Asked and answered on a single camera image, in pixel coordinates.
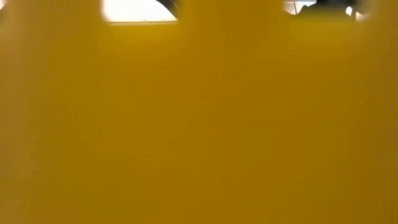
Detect yellow slotted plastic basket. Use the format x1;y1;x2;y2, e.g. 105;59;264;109
0;0;398;224

